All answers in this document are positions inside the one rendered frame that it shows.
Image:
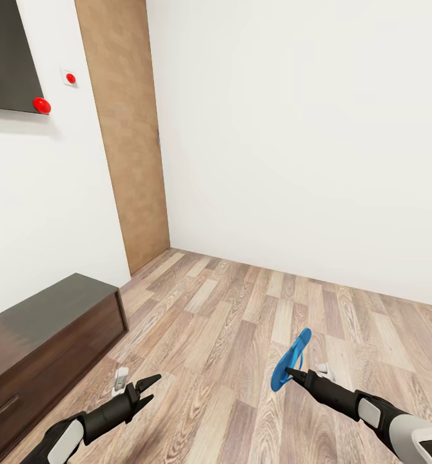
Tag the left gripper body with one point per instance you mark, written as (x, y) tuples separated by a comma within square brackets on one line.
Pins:
[(120, 408)]

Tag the sandal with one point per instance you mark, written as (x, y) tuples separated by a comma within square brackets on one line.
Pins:
[(280, 376)]

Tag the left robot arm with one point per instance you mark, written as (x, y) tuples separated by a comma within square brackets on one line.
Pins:
[(62, 439)]

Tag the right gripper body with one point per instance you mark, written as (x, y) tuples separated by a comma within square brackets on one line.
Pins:
[(324, 391)]

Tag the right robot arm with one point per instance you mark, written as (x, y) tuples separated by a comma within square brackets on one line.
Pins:
[(406, 436)]

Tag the sliding door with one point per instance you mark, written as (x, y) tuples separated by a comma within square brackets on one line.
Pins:
[(116, 42)]

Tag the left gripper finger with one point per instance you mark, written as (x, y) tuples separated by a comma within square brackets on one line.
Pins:
[(142, 385), (142, 403)]

